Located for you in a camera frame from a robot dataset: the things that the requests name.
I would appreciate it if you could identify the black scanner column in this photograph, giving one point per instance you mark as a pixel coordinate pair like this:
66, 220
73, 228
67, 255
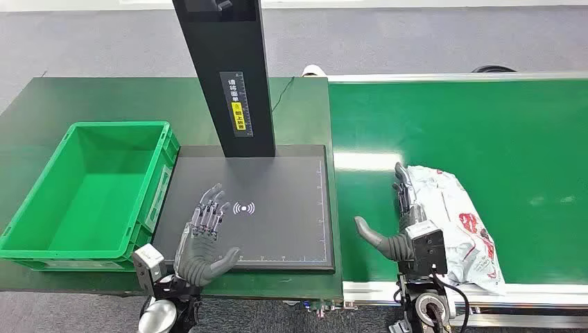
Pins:
220, 50

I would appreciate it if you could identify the green plastic crate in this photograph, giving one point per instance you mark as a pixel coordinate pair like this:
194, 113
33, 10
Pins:
92, 197

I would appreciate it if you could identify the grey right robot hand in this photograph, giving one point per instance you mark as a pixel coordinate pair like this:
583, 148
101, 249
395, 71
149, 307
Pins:
394, 247

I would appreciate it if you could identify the black yellow column label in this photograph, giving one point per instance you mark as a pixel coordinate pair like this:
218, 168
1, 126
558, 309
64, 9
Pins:
237, 105

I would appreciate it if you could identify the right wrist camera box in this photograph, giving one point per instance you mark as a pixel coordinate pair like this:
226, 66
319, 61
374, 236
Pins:
428, 250

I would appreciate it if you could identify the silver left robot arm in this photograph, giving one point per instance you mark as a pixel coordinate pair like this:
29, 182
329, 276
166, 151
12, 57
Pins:
158, 317

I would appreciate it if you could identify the black scanner base plate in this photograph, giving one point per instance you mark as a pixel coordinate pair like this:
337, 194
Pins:
275, 216

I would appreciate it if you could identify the black round object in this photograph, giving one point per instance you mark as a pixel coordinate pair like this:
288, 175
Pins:
494, 69

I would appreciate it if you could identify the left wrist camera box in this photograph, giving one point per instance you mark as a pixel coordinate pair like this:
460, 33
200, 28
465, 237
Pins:
148, 266

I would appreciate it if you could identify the metal connector cluster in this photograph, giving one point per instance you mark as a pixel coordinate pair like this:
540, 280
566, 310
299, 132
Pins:
321, 307

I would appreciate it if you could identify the green conveyor belt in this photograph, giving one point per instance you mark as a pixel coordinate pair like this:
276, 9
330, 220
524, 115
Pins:
459, 128

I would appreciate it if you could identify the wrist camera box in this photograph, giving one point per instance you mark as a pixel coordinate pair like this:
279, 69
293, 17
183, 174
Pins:
148, 266
428, 250

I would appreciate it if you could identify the white round object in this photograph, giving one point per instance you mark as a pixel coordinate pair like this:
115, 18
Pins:
314, 71

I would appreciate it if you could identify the grey parcel bag red print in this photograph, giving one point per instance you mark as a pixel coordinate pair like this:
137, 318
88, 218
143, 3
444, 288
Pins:
459, 216

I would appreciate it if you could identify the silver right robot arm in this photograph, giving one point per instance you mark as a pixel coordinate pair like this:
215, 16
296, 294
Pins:
425, 308

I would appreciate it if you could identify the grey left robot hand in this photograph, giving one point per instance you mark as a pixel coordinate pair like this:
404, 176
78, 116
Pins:
202, 257

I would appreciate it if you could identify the aluminium conveyor frame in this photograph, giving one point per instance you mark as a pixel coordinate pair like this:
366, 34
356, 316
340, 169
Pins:
542, 294

